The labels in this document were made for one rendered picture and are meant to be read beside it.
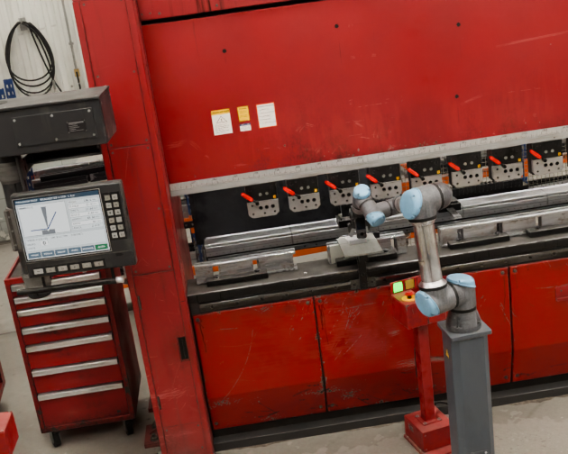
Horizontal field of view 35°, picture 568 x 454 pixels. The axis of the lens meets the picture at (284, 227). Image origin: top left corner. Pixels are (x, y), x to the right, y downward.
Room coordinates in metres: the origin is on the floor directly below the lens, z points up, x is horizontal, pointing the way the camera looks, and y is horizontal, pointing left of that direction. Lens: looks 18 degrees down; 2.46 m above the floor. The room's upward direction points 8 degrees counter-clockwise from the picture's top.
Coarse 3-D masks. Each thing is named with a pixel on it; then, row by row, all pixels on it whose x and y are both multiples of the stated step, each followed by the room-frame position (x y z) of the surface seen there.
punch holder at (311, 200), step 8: (312, 176) 4.09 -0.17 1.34; (288, 184) 4.08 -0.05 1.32; (296, 184) 4.09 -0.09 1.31; (304, 184) 4.09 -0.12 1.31; (312, 184) 4.09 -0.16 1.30; (296, 192) 4.09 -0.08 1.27; (304, 192) 4.09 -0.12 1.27; (312, 192) 4.09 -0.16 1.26; (296, 200) 4.08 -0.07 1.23; (304, 200) 4.08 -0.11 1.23; (312, 200) 4.09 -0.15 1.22; (296, 208) 4.08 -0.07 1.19; (304, 208) 4.08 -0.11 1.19; (312, 208) 4.09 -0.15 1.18
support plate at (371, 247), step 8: (336, 240) 4.12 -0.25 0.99; (344, 240) 4.08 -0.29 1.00; (376, 240) 4.02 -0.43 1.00; (344, 248) 3.97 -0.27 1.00; (352, 248) 3.95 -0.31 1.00; (360, 248) 3.94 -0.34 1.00; (368, 248) 3.92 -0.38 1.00; (376, 248) 3.91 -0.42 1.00; (344, 256) 3.86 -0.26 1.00; (352, 256) 3.86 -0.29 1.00
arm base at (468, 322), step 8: (448, 312) 3.44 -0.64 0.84; (456, 312) 3.38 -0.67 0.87; (464, 312) 3.37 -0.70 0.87; (472, 312) 3.38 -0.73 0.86; (448, 320) 3.41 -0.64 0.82; (456, 320) 3.38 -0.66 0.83; (464, 320) 3.37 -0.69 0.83; (472, 320) 3.37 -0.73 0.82; (480, 320) 3.40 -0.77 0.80; (448, 328) 3.40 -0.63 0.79; (456, 328) 3.37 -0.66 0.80; (464, 328) 3.36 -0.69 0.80; (472, 328) 3.36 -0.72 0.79; (480, 328) 3.38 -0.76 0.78
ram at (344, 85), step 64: (320, 0) 4.12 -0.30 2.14; (384, 0) 4.11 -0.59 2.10; (448, 0) 4.13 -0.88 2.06; (512, 0) 4.14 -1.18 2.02; (192, 64) 4.07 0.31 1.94; (256, 64) 4.08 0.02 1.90; (320, 64) 4.10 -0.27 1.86; (384, 64) 4.11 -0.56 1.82; (448, 64) 4.13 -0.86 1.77; (512, 64) 4.14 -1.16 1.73; (192, 128) 4.07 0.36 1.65; (256, 128) 4.08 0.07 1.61; (320, 128) 4.09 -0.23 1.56; (384, 128) 4.11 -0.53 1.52; (448, 128) 4.12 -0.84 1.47; (512, 128) 4.14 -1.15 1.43; (192, 192) 4.06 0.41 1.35
